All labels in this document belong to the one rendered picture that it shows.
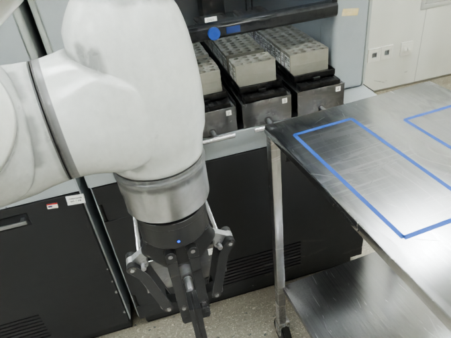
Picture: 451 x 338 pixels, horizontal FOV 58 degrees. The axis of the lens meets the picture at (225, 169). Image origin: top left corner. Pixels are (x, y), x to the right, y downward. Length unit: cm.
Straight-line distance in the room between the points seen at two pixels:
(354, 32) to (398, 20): 151
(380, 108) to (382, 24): 170
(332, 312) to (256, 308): 42
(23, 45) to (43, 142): 74
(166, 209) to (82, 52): 16
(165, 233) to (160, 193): 6
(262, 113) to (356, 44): 34
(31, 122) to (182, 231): 18
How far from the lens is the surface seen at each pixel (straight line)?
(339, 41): 121
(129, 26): 31
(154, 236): 42
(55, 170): 34
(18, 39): 105
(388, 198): 72
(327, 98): 114
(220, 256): 49
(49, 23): 103
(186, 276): 69
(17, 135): 31
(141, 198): 38
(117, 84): 31
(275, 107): 108
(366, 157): 81
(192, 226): 42
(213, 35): 103
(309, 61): 116
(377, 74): 277
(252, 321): 154
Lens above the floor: 127
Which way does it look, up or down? 35 degrees down
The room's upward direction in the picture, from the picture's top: 7 degrees counter-clockwise
